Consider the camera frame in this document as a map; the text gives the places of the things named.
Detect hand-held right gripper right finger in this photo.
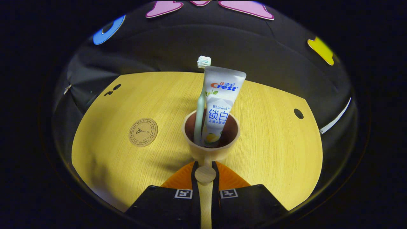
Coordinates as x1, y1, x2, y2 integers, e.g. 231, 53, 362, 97
212, 161, 288, 229

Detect round cork coaster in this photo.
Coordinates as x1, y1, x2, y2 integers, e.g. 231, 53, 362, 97
128, 118, 158, 147

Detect black backdrop cloth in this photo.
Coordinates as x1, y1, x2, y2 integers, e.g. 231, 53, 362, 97
52, 0, 358, 143

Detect white toothpaste tube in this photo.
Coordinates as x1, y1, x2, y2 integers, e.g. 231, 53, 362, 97
201, 66, 247, 148

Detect beige cup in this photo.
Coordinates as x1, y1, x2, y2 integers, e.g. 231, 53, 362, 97
182, 109, 241, 229

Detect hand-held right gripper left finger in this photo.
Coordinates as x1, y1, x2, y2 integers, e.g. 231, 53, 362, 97
125, 161, 202, 229

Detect light blue toothbrush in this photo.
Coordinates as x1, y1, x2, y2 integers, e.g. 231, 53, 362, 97
193, 56, 212, 145

